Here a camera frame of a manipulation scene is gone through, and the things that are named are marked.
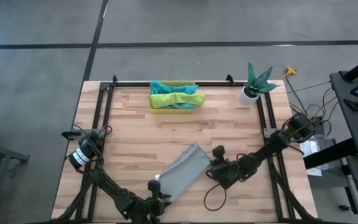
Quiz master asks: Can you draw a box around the yellow translucent plastic basket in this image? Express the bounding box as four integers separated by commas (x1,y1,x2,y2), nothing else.
149,80,197,114

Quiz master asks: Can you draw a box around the black equipment desk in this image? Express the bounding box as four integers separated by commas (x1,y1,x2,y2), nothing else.
303,51,358,224

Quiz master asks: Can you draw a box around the yellow cable plug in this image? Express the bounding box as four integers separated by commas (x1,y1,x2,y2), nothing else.
279,65,298,80

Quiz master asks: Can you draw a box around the snake plant in white pot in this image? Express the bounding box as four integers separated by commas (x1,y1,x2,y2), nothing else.
238,61,281,106

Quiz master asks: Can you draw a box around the blue microfiber towel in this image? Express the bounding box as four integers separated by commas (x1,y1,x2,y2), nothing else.
165,103,196,110

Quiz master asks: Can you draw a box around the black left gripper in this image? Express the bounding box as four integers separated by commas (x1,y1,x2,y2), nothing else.
126,180,173,224

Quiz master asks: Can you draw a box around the lime green microfiber towel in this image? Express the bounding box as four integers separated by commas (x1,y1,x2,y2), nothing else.
149,91,206,110

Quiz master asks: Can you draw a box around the grey microfiber towel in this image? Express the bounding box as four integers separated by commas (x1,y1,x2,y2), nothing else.
154,142,213,203

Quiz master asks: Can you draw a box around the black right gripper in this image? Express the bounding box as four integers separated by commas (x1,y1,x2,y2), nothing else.
206,145,241,190

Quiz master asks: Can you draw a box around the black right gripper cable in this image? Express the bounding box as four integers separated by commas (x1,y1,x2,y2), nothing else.
203,183,228,212

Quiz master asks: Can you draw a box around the teal microfiber towel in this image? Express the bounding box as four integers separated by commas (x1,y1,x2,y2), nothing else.
150,80,200,95

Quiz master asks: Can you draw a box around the black power strip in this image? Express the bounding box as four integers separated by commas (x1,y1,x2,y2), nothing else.
314,116,333,135

